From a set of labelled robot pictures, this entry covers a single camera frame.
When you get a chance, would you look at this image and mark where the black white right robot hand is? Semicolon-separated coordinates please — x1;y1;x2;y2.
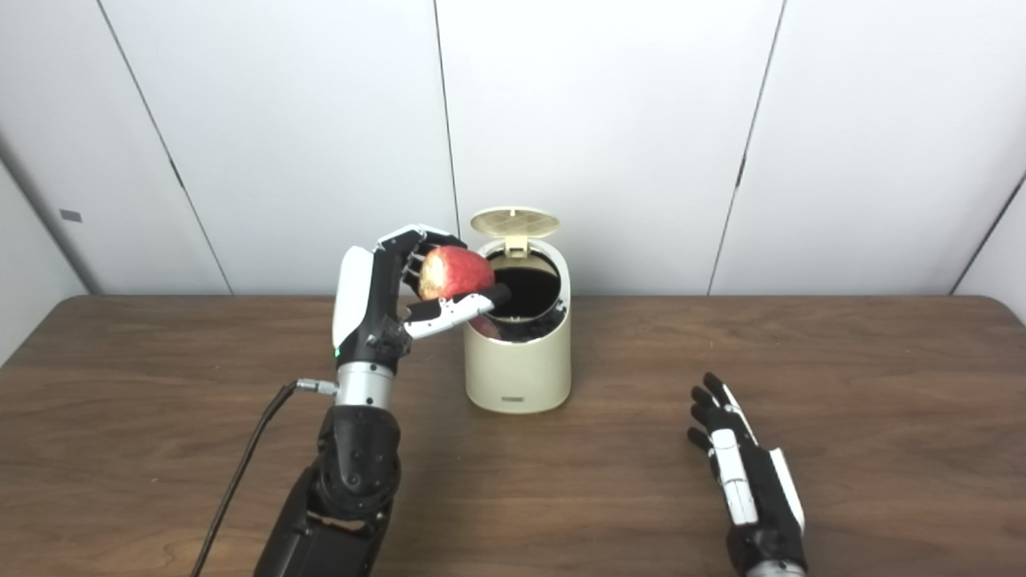
687;373;808;574

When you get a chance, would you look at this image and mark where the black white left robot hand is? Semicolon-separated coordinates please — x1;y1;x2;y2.
332;225;511;373

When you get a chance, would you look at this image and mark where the red apple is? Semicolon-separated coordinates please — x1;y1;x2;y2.
418;246;503;339

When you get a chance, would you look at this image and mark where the cream-colored bin body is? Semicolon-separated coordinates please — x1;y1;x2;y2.
463;238;572;415

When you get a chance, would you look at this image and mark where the cream round bin lid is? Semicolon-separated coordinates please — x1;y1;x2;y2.
470;208;562;257

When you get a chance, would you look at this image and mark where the black bin liner bag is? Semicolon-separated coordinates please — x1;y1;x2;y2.
481;268;562;344

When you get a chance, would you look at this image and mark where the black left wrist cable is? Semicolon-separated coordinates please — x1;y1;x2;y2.
190;379;339;577

